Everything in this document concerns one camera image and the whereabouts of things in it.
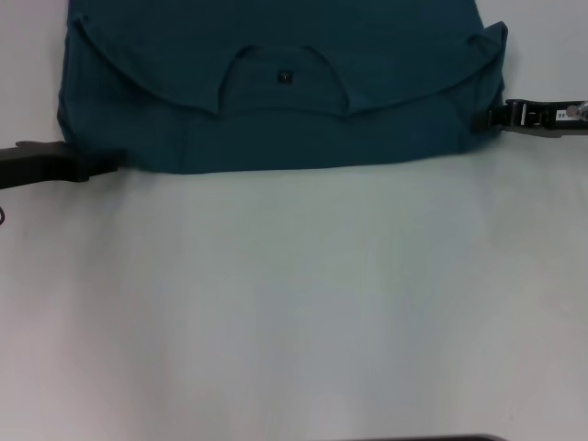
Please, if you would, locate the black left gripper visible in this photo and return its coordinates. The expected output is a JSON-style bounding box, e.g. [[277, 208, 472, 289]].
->
[[0, 140, 129, 192]]

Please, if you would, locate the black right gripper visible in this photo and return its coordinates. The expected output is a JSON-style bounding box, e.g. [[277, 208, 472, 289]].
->
[[474, 97, 588, 140]]

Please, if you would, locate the blue FREE print t-shirt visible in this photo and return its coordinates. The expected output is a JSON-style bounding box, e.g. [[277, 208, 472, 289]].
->
[[55, 0, 510, 175]]

